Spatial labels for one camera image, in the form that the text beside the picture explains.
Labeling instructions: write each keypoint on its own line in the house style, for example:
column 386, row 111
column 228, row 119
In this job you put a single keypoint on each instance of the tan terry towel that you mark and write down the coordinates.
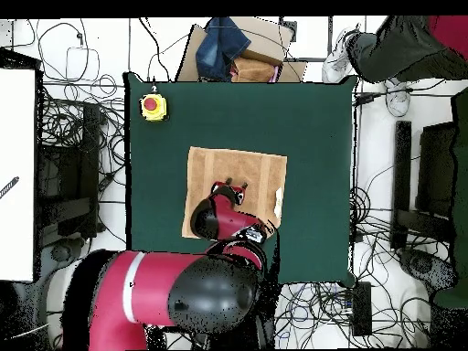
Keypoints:
column 237, row 164

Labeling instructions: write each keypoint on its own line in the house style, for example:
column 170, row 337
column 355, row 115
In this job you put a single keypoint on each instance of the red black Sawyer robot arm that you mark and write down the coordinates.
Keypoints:
column 153, row 285

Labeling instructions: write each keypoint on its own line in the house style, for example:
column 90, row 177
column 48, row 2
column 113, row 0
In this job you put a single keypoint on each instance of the dark green table cloth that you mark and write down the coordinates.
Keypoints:
column 219, row 120

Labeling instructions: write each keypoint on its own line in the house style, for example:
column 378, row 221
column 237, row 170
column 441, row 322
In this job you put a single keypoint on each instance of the yellow emergency stop button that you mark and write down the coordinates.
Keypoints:
column 153, row 106

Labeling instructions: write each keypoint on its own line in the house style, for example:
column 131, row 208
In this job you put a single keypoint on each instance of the brown folded towel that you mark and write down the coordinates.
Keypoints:
column 254, row 69

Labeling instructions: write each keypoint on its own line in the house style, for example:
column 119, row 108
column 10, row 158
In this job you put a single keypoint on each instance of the blue denim jeans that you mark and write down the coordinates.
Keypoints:
column 219, row 47

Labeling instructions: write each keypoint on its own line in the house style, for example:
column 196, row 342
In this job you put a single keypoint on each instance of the black metal stand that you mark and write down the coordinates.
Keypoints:
column 89, row 164
column 402, row 164

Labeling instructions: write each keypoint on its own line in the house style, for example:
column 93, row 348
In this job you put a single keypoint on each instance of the brown cardboard box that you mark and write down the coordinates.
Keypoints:
column 265, row 40

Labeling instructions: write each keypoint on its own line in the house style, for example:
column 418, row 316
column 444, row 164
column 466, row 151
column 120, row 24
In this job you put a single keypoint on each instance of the black power strip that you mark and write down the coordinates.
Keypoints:
column 362, row 310

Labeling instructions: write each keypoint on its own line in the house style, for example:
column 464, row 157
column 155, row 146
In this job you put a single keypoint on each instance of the grey stand foot black knob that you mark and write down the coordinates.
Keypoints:
column 420, row 265
column 60, row 252

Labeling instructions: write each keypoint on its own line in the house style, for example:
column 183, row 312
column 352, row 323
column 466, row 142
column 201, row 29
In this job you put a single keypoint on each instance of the person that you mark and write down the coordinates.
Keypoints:
column 402, row 51

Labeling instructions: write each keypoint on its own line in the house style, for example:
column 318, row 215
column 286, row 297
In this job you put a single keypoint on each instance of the white board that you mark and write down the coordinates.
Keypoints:
column 16, row 175

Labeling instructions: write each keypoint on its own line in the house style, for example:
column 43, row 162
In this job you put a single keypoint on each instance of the green covered side table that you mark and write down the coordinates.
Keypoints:
column 461, row 182

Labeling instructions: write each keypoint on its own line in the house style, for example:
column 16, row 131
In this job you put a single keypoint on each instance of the striped black rod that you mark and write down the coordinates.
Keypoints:
column 9, row 186

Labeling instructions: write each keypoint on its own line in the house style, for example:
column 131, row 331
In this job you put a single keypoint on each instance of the black square floor frame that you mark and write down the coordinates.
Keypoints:
column 310, row 59

